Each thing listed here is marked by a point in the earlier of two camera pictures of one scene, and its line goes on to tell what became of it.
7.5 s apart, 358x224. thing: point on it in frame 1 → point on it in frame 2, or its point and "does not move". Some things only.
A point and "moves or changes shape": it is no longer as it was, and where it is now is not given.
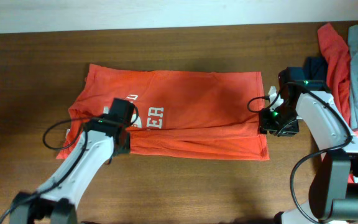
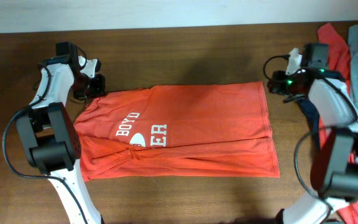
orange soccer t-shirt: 186,113 moves or changes shape
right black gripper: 264,123 → 275,85
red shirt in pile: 336,45 does not move
